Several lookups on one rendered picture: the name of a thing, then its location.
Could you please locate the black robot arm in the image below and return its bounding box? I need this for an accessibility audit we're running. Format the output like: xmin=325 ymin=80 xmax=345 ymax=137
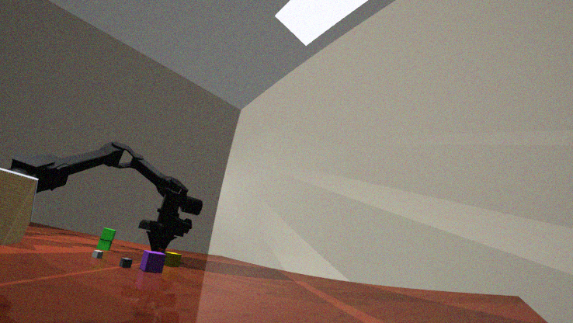
xmin=7 ymin=141 xmax=203 ymax=233

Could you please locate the purple cube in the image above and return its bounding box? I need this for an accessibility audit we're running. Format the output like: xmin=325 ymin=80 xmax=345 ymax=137
xmin=140 ymin=250 xmax=166 ymax=272

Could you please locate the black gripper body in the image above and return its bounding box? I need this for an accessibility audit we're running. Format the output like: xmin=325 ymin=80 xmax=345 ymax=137
xmin=138 ymin=206 xmax=184 ymax=237

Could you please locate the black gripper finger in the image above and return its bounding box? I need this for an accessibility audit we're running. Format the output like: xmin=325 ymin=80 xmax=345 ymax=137
xmin=160 ymin=235 xmax=177 ymax=250
xmin=146 ymin=231 xmax=168 ymax=252

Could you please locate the green block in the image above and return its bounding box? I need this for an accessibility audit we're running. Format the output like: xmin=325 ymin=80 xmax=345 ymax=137
xmin=96 ymin=238 xmax=112 ymax=251
xmin=101 ymin=228 xmax=116 ymax=241

